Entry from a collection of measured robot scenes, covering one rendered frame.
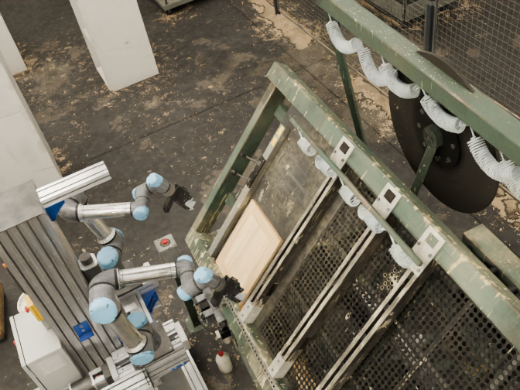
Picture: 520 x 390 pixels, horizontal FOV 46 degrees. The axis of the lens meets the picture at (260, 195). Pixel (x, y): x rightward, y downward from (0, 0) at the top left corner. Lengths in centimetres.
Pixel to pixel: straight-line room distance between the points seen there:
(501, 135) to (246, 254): 166
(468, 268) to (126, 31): 510
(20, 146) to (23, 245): 265
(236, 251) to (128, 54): 378
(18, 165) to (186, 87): 218
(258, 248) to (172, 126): 308
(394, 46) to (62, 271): 183
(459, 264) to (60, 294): 182
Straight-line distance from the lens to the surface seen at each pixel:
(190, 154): 589
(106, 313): 277
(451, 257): 246
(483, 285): 239
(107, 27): 673
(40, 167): 554
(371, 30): 301
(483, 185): 280
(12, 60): 798
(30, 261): 287
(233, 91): 656
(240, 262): 354
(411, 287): 262
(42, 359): 331
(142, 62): 701
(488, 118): 249
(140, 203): 317
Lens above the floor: 375
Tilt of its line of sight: 45 degrees down
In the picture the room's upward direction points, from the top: 12 degrees counter-clockwise
